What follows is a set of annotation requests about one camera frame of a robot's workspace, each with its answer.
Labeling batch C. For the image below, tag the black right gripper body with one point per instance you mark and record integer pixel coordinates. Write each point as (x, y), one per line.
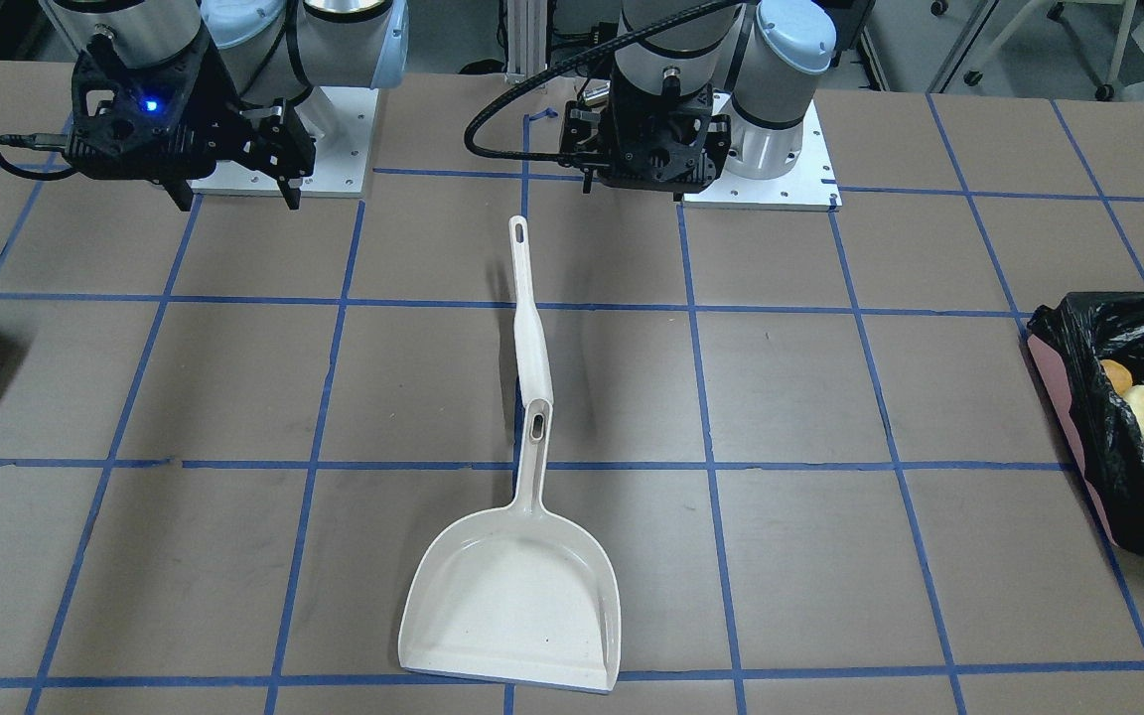
(221, 126)

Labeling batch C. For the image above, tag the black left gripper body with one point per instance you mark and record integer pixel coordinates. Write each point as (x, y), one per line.
(579, 135)

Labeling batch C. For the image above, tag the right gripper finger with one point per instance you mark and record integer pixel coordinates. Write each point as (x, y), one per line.
(181, 193)
(291, 190)

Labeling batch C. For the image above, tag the beige hand brush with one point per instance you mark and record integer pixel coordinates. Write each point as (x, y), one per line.
(532, 360)

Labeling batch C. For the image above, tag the beige dustpan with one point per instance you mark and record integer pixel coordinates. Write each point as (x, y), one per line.
(517, 594)

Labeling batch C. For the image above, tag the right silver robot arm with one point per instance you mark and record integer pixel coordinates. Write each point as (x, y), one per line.
(272, 49)

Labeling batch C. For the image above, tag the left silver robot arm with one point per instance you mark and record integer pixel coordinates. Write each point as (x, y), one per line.
(716, 112)

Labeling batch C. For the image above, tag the black lined trash bin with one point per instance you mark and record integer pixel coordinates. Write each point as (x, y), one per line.
(1067, 343)

